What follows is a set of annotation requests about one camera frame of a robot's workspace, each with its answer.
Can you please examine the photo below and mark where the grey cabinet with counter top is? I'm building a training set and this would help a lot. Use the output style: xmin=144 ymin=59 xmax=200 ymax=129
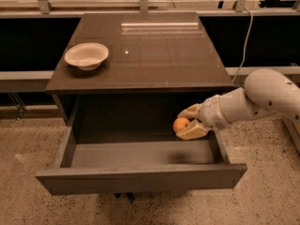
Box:
xmin=45 ymin=11 xmax=235 ymax=124

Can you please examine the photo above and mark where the metal railing frame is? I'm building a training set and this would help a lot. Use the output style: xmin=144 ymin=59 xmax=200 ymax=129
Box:
xmin=0 ymin=0 xmax=300 ymax=93

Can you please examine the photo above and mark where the grey open top drawer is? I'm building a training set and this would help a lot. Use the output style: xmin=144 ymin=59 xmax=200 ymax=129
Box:
xmin=35 ymin=92 xmax=248 ymax=196

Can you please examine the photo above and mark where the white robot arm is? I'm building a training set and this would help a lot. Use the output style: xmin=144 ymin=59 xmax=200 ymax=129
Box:
xmin=173 ymin=69 xmax=300 ymax=140

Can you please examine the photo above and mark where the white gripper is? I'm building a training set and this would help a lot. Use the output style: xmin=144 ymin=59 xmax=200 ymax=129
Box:
xmin=175 ymin=95 xmax=231 ymax=140

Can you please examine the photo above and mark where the white paper bowl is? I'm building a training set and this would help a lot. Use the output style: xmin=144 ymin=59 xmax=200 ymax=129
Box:
xmin=64 ymin=43 xmax=109 ymax=70

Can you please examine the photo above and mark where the orange fruit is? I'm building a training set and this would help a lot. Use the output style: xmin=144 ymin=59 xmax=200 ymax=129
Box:
xmin=172 ymin=117 xmax=190 ymax=133

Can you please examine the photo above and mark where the white cable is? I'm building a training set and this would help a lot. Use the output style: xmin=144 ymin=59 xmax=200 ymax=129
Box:
xmin=232 ymin=7 xmax=255 ymax=83

